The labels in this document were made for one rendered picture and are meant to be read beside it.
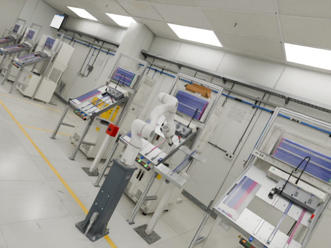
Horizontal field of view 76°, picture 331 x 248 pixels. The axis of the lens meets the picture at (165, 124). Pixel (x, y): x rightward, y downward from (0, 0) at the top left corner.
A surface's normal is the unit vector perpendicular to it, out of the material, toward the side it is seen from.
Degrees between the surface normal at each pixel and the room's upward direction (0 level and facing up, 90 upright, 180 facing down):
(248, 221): 44
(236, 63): 90
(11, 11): 90
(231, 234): 90
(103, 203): 90
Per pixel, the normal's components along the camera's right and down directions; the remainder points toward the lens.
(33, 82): 0.71, 0.40
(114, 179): -0.35, -0.13
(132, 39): -0.54, -0.23
